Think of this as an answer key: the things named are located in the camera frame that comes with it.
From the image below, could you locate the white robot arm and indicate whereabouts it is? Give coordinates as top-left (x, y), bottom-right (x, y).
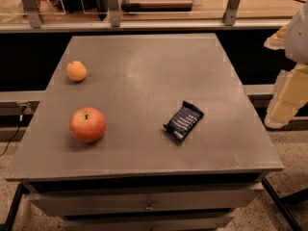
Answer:
top-left (264, 3), bottom-right (308, 129)

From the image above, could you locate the dark blue snack bar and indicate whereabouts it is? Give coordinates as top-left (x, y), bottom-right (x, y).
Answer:
top-left (163, 101), bottom-right (204, 142)

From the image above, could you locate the red apple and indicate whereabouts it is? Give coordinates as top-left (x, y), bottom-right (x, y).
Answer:
top-left (69, 107), bottom-right (106, 143)

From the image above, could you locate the grey drawer cabinet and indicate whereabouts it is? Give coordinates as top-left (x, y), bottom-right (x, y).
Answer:
top-left (7, 34), bottom-right (282, 231)

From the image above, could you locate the orange fruit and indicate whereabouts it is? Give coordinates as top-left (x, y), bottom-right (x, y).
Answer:
top-left (66, 61), bottom-right (87, 82)

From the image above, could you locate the metal railing with posts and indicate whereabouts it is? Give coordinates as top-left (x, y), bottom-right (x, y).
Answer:
top-left (0, 0), bottom-right (298, 33)

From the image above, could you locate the black cable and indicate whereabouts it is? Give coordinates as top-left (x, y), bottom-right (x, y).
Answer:
top-left (0, 103), bottom-right (31, 157)

